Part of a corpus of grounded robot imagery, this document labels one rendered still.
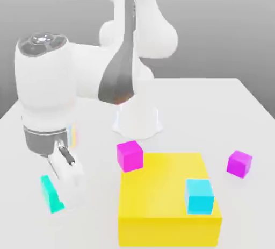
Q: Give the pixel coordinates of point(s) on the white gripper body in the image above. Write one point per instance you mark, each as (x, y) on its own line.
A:
(69, 178)

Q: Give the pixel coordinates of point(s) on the small teal cube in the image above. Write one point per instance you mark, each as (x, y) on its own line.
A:
(51, 197)

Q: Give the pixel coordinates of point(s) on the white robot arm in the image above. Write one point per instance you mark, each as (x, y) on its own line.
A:
(45, 77)

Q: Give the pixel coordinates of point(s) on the small magenta cube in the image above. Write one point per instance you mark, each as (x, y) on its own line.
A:
(130, 156)

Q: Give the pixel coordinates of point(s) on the small cyan cube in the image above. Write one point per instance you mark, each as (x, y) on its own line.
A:
(199, 197)

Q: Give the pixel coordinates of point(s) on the small purple cube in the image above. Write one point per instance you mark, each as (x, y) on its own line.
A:
(239, 164)

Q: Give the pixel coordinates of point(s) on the large yellow box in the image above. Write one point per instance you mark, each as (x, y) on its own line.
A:
(163, 210)

